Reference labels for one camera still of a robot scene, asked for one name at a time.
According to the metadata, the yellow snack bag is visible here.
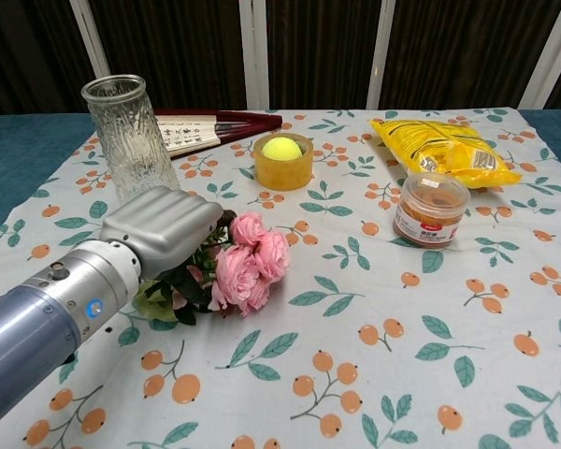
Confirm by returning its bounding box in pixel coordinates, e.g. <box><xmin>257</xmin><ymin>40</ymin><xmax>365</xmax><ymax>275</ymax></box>
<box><xmin>369</xmin><ymin>117</ymin><xmax>524</xmax><ymax>190</ymax></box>

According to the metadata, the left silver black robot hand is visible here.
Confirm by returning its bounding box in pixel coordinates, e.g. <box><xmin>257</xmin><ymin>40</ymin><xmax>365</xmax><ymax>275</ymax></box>
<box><xmin>100</xmin><ymin>185</ymin><xmax>225</xmax><ymax>282</ymax></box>

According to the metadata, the pink rose bouquet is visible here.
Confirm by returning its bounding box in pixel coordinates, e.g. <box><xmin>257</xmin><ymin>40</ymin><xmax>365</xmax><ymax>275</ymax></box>
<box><xmin>131</xmin><ymin>210</ymin><xmax>292</xmax><ymax>327</ymax></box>

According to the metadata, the yellow clear tape roll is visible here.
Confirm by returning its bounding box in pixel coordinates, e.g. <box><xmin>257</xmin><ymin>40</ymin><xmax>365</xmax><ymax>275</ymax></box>
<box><xmin>253</xmin><ymin>132</ymin><xmax>315</xmax><ymax>191</ymax></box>

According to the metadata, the floral print tablecloth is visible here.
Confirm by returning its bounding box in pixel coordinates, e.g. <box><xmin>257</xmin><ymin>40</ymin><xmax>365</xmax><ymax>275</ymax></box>
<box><xmin>0</xmin><ymin>107</ymin><xmax>561</xmax><ymax>449</ymax></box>

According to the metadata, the yellow-green tennis ball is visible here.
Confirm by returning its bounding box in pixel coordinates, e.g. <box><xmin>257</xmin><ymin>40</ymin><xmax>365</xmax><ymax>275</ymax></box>
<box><xmin>261</xmin><ymin>136</ymin><xmax>304</xmax><ymax>161</ymax></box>

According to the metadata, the calligraphy folding fan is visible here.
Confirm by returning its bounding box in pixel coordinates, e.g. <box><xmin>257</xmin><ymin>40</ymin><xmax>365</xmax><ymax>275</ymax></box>
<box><xmin>153</xmin><ymin>108</ymin><xmax>282</xmax><ymax>162</ymax></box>

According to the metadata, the clear plastic snack jar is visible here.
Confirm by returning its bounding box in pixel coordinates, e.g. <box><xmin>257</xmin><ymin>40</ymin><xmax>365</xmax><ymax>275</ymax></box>
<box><xmin>392</xmin><ymin>171</ymin><xmax>472</xmax><ymax>250</ymax></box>

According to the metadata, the textured clear glass vase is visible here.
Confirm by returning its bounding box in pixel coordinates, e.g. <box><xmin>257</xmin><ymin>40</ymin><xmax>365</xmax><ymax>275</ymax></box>
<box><xmin>80</xmin><ymin>74</ymin><xmax>183</xmax><ymax>205</ymax></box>

